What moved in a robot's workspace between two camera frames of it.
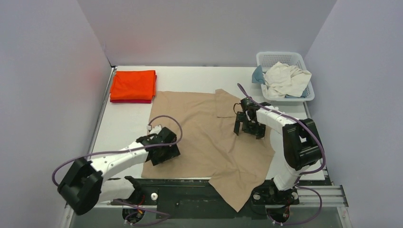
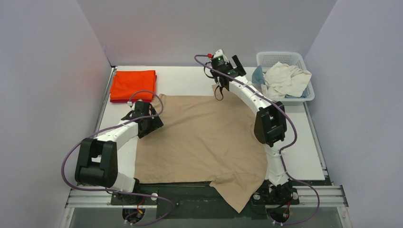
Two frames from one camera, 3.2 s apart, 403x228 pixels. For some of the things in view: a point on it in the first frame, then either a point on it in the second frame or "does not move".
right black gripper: x=248 y=126 to x=221 y=80
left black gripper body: x=167 y=152 to x=151 y=124
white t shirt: x=282 y=80 does not move
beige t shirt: x=236 y=164 does not move
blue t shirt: x=257 y=76 does not move
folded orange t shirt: x=133 y=85 does not move
